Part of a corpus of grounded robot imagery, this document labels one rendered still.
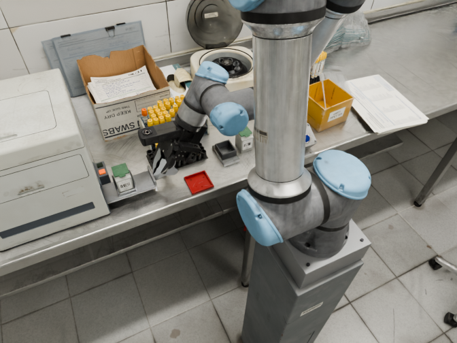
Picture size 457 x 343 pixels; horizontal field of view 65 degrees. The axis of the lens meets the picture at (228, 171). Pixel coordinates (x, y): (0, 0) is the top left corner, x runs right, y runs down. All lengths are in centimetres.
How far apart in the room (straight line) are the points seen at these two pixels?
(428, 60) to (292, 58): 136
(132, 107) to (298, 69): 73
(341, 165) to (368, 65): 100
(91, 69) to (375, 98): 104
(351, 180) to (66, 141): 58
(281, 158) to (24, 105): 60
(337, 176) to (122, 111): 72
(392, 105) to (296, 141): 91
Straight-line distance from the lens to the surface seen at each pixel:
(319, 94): 136
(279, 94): 53
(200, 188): 104
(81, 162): 87
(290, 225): 66
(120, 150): 119
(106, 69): 141
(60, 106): 90
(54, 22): 139
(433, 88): 166
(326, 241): 82
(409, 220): 231
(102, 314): 187
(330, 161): 72
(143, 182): 102
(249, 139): 111
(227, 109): 77
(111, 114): 117
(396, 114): 141
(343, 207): 72
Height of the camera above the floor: 168
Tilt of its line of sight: 48 degrees down
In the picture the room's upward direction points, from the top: 2 degrees clockwise
